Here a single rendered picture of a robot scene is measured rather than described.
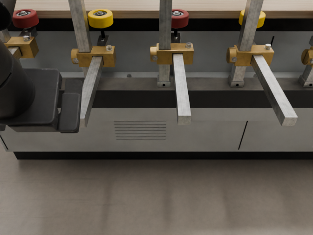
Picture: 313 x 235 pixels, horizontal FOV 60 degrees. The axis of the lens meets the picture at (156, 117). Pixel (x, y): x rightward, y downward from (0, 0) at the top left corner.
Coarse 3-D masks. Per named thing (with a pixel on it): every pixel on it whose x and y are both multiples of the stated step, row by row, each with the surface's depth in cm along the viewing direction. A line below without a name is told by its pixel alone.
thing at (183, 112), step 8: (176, 40) 91; (176, 56) 83; (176, 64) 79; (176, 72) 76; (184, 72) 76; (176, 80) 73; (184, 80) 73; (176, 88) 71; (184, 88) 71; (176, 96) 69; (184, 96) 68; (176, 104) 69; (184, 104) 66; (184, 112) 64; (184, 120) 64
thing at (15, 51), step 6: (24, 30) 91; (30, 30) 91; (36, 30) 94; (18, 36) 88; (30, 36) 90; (12, 48) 82; (18, 48) 82; (12, 54) 79; (18, 54) 82; (18, 60) 82
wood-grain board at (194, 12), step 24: (24, 0) 99; (48, 0) 99; (96, 0) 99; (120, 0) 99; (144, 0) 99; (192, 0) 99; (216, 0) 99; (240, 0) 99; (264, 0) 99; (288, 0) 99; (312, 0) 99
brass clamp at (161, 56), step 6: (150, 48) 85; (156, 48) 84; (174, 48) 84; (180, 48) 84; (186, 48) 84; (192, 48) 84; (150, 54) 85; (156, 54) 84; (162, 54) 84; (168, 54) 84; (186, 54) 84; (192, 54) 84; (150, 60) 86; (156, 60) 86; (162, 60) 86; (168, 60) 86; (186, 60) 86; (192, 60) 86
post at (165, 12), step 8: (160, 0) 74; (168, 0) 74; (160, 8) 76; (168, 8) 76; (160, 16) 77; (168, 16) 77; (160, 24) 79; (168, 24) 79; (160, 32) 80; (168, 32) 80; (160, 40) 82; (168, 40) 82; (160, 48) 84; (168, 48) 84; (160, 64) 88; (168, 64) 88; (160, 72) 90; (168, 72) 90; (160, 80) 92; (168, 80) 92
